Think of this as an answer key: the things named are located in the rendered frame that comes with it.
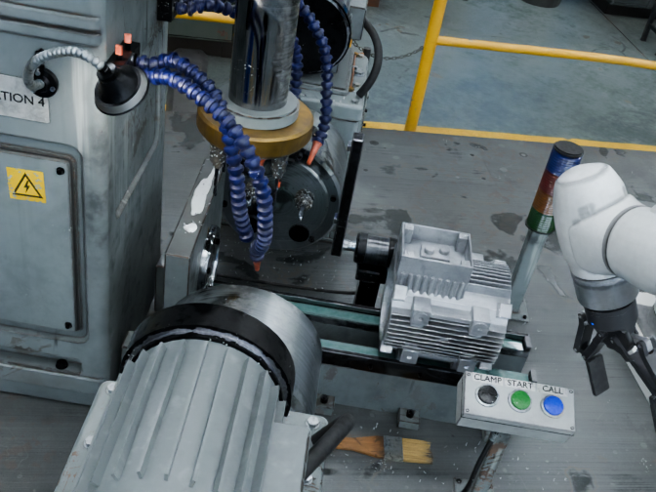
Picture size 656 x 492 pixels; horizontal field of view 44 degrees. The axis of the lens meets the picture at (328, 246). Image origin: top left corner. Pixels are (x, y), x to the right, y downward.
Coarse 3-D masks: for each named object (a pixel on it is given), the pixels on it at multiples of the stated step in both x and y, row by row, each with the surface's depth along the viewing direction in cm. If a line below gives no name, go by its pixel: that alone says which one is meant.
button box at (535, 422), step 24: (480, 384) 122; (504, 384) 122; (528, 384) 123; (456, 408) 124; (480, 408) 120; (504, 408) 120; (528, 408) 120; (504, 432) 123; (528, 432) 122; (552, 432) 121
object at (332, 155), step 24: (336, 144) 164; (288, 168) 154; (312, 168) 154; (336, 168) 158; (288, 192) 158; (312, 192) 157; (336, 192) 157; (288, 216) 161; (312, 216) 160; (288, 240) 164; (312, 240) 164
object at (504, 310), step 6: (504, 264) 145; (396, 288) 135; (402, 288) 135; (396, 294) 134; (402, 294) 135; (396, 300) 136; (402, 300) 134; (498, 306) 136; (504, 306) 135; (510, 306) 135; (498, 312) 135; (504, 312) 135; (510, 312) 135; (504, 318) 136; (510, 318) 135; (384, 348) 142; (390, 348) 142; (480, 366) 142; (486, 366) 142
